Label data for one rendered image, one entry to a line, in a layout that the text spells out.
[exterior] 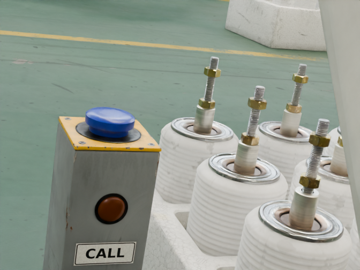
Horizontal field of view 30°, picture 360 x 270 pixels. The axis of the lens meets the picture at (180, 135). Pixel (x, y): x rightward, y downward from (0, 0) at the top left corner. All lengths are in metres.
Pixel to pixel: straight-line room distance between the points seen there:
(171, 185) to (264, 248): 0.23
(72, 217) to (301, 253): 0.19
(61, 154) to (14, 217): 0.55
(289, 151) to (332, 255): 0.26
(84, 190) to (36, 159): 0.80
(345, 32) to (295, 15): 2.77
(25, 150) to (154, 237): 0.68
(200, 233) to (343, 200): 0.15
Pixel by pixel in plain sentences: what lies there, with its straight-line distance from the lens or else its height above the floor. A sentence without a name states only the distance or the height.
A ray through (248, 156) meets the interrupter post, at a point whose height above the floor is 0.27.
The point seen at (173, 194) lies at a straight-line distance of 0.78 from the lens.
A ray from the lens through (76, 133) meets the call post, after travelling 0.54.
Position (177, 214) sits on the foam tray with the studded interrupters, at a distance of 0.75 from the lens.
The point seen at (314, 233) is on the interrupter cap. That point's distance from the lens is 0.58.
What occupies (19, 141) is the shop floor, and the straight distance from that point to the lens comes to 1.41.
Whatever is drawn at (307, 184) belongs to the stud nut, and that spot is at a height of 0.29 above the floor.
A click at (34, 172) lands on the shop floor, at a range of 1.27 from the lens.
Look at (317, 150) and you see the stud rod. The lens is 0.58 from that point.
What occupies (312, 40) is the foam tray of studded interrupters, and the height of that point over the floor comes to 0.05.
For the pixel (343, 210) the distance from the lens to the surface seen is 0.73.
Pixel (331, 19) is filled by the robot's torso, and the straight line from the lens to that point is 0.21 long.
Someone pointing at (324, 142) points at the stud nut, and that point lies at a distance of 0.57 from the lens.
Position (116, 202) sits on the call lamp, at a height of 0.27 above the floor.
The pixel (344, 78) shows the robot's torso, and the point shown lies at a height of 0.45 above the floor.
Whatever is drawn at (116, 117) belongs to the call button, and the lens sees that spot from 0.54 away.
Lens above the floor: 0.49
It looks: 18 degrees down
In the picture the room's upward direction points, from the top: 9 degrees clockwise
